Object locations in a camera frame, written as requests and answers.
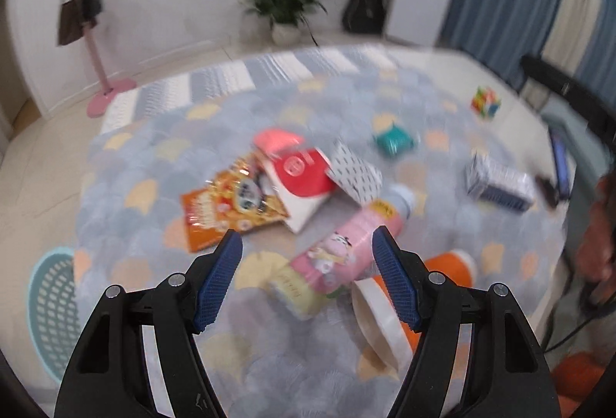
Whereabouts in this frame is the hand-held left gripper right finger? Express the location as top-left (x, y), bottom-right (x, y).
top-left (372, 226), bottom-right (561, 418)

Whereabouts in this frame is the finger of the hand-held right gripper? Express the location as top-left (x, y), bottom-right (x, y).
top-left (535, 133), bottom-right (574, 208)
top-left (521, 55), bottom-right (616, 144)

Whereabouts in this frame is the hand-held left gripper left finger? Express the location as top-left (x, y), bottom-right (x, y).
top-left (55, 229), bottom-right (244, 418)

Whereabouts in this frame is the pink cartoon print bottle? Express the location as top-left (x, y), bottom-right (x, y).
top-left (267, 184), bottom-right (417, 320)

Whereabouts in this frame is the person's right hand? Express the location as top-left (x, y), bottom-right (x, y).
top-left (575, 175), bottom-right (616, 306)

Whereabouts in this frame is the orange paper cup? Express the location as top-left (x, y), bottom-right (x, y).
top-left (350, 249), bottom-right (477, 373)

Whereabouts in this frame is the blue and white tissue pack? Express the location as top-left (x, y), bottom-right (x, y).
top-left (464, 153), bottom-right (536, 212)

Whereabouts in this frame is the orange snack bag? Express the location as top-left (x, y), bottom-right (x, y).
top-left (180, 153), bottom-right (292, 252)

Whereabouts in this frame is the colourful puzzle cube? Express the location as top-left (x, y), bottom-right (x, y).
top-left (470, 86), bottom-right (501, 118)

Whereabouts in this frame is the white black-dotted box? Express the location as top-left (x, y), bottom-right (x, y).
top-left (326, 140), bottom-right (383, 207)

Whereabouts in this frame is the white box with red circle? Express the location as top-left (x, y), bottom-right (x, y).
top-left (260, 147), bottom-right (340, 233)

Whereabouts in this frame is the teal snack packet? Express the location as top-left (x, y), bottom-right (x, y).
top-left (373, 122), bottom-right (417, 158)

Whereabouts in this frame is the grey scalloped rug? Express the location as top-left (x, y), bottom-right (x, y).
top-left (74, 45), bottom-right (569, 418)

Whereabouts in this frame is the pink round lid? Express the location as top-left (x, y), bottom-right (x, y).
top-left (253, 128), bottom-right (306, 154)

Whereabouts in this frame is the teal plastic basket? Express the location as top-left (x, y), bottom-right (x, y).
top-left (28, 247), bottom-right (82, 378)

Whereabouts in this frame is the orange object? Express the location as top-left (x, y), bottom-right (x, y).
top-left (551, 352), bottom-right (608, 418)

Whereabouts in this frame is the black guitar bag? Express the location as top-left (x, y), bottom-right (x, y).
top-left (343, 0), bottom-right (388, 34)

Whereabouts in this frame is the pink coat stand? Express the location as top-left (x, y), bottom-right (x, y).
top-left (62, 0), bottom-right (138, 119)

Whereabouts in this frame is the potted green plant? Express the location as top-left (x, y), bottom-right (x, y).
top-left (241, 0), bottom-right (328, 46)

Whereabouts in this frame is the brown hanging bag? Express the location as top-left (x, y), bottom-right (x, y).
top-left (58, 0), bottom-right (85, 47)

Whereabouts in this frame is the black hanging bag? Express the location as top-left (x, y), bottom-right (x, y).
top-left (79, 0), bottom-right (105, 27)

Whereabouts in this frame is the black cable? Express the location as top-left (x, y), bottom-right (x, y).
top-left (543, 298), bottom-right (607, 354)

